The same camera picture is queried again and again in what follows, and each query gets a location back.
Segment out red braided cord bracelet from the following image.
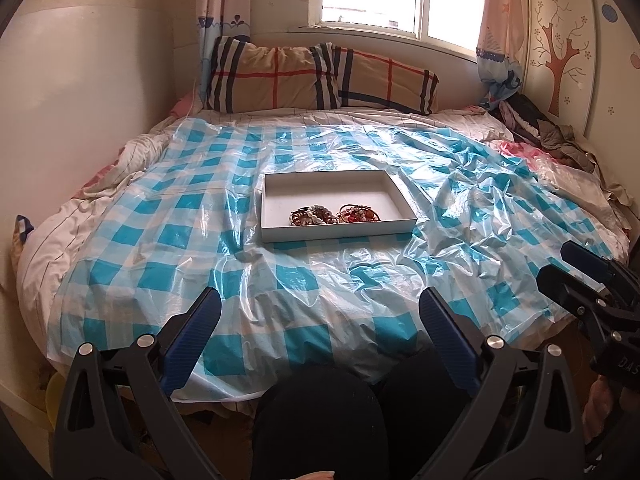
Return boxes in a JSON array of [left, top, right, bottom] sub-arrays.
[[336, 202, 382, 224]]

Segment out amber bead bracelet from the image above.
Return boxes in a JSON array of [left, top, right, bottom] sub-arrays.
[[288, 204, 338, 227]]

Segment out person's right hand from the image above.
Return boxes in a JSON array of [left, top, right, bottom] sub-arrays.
[[582, 375, 614, 443]]

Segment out pile of dark clothes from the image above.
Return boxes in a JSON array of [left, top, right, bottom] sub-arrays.
[[491, 93, 634, 208]]

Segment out blue checkered plastic sheet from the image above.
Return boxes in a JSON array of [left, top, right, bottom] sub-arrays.
[[46, 114, 618, 403]]

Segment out white cardboard tray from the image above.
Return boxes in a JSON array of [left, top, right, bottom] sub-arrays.
[[259, 170, 416, 243]]

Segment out tree decorated headboard panel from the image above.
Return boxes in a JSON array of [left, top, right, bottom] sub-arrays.
[[519, 0, 640, 172]]

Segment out right pink curtain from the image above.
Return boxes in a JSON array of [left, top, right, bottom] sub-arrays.
[[476, 0, 528, 110]]

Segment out plaid pillow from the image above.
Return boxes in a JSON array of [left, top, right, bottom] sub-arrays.
[[204, 37, 439, 116]]

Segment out blue patterned curtain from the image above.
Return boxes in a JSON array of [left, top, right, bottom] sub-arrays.
[[195, 0, 250, 108]]

